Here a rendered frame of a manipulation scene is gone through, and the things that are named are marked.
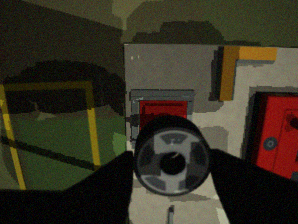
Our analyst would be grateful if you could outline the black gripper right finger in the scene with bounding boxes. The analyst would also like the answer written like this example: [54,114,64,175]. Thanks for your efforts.
[210,148,298,224]

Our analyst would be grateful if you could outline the black and grey wheel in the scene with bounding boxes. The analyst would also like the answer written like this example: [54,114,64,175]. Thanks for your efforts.
[133,115,213,196]

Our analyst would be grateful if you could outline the beige flat slab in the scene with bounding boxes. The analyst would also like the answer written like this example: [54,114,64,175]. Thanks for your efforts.
[124,44,298,224]

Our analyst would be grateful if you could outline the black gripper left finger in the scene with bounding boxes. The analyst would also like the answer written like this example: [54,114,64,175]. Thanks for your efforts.
[0,151,134,224]

